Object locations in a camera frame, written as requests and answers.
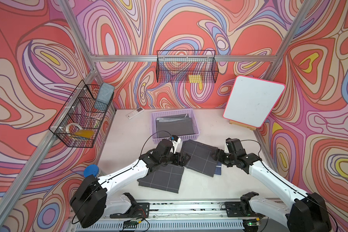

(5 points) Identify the dark grey checked pillowcase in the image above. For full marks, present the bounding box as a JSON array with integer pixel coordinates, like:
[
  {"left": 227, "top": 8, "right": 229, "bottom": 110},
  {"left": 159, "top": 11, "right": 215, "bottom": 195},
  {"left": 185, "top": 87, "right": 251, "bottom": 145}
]
[{"left": 181, "top": 140, "right": 218, "bottom": 177}]

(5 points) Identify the navy yellow striped pillowcase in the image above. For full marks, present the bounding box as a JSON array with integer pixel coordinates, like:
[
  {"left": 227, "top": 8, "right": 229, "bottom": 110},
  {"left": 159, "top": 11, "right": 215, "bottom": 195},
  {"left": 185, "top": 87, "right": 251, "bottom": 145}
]
[{"left": 214, "top": 161, "right": 222, "bottom": 176}]

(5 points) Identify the dark grey grid pillowcase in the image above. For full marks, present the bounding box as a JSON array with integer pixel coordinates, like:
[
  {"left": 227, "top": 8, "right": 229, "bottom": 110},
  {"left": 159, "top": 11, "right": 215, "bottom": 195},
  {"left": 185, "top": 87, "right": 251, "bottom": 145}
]
[{"left": 138, "top": 164, "right": 185, "bottom": 193}]

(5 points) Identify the plain grey pillowcase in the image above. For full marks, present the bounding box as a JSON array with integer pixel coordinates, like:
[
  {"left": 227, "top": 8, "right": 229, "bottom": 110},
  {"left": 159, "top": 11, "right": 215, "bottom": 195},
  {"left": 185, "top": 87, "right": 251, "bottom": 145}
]
[{"left": 155, "top": 114, "right": 195, "bottom": 138}]

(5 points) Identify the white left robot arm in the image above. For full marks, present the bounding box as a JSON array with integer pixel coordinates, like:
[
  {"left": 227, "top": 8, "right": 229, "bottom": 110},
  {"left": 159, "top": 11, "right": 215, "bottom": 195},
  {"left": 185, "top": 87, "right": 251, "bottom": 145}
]
[{"left": 70, "top": 136, "right": 190, "bottom": 228}]

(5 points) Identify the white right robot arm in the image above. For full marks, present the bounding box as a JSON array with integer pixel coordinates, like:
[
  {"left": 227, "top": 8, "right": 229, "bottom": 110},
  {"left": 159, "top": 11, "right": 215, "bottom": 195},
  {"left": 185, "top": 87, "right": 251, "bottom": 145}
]
[{"left": 212, "top": 138, "right": 333, "bottom": 232}]

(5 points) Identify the wooden whiteboard stand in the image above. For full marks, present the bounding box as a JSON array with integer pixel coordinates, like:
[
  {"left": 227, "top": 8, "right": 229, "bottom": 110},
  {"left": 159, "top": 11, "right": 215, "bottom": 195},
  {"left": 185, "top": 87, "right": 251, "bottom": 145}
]
[{"left": 229, "top": 120, "right": 256, "bottom": 131}]

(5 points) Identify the white remote control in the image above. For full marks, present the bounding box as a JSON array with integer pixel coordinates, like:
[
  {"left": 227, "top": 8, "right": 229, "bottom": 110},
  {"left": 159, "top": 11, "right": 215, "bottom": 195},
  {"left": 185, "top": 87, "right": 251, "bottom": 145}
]
[{"left": 126, "top": 107, "right": 144, "bottom": 119}]

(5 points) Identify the pink framed whiteboard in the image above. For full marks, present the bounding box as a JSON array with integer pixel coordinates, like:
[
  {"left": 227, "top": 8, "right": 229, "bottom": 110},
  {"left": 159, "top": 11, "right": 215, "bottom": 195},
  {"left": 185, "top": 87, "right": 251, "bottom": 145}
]
[{"left": 223, "top": 76, "right": 286, "bottom": 128}]

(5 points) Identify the blue lidded clear jar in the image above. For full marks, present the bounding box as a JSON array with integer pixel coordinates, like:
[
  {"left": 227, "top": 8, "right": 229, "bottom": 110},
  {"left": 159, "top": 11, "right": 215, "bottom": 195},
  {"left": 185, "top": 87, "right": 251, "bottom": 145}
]
[{"left": 83, "top": 164, "right": 101, "bottom": 178}]

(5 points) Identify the yellow flat card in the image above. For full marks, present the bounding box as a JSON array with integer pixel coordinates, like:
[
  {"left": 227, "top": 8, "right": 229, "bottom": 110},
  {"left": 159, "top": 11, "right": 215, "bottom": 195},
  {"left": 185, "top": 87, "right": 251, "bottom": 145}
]
[{"left": 72, "top": 130, "right": 95, "bottom": 140}]

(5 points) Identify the yellow sponge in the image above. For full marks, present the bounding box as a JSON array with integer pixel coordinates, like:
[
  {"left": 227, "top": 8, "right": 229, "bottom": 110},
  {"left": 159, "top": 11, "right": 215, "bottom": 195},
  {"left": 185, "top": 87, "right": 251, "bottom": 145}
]
[{"left": 188, "top": 74, "right": 203, "bottom": 84}]

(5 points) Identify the grey blue sponge block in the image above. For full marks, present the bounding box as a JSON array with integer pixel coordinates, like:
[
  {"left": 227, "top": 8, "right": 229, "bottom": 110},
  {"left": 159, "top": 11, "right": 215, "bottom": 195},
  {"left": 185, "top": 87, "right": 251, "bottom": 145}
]
[{"left": 96, "top": 83, "right": 115, "bottom": 104}]

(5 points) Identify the white tape roll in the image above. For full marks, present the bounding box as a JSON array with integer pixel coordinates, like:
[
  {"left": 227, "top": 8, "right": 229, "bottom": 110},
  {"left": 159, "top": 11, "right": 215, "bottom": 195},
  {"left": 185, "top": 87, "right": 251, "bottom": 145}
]
[{"left": 65, "top": 123, "right": 83, "bottom": 135}]

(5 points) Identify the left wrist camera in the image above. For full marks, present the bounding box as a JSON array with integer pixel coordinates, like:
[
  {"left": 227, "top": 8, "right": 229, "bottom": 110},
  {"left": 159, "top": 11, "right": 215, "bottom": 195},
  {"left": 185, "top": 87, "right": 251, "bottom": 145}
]
[{"left": 170, "top": 135, "right": 181, "bottom": 154}]

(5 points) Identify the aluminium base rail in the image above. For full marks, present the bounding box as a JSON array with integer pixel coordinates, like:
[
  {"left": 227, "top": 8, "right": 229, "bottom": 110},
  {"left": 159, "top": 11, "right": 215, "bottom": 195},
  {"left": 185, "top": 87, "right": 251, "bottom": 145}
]
[{"left": 64, "top": 199, "right": 288, "bottom": 232}]

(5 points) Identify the black wire basket back wall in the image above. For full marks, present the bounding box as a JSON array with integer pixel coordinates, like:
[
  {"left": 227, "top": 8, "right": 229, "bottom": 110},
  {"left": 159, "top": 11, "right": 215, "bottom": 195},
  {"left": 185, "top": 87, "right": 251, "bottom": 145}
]
[{"left": 156, "top": 49, "right": 219, "bottom": 84}]

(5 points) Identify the black wire basket wall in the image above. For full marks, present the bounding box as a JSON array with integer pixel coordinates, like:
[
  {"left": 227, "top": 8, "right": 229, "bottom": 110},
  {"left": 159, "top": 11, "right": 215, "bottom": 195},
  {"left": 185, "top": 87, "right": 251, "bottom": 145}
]
[
  {"left": 48, "top": 80, "right": 114, "bottom": 148},
  {"left": 156, "top": 49, "right": 219, "bottom": 84}
]

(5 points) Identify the black wire basket left wall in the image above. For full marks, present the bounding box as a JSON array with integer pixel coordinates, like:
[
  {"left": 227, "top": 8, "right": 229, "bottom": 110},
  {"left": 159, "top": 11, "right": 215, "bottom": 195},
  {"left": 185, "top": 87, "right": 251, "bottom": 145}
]
[{"left": 48, "top": 80, "right": 114, "bottom": 148}]

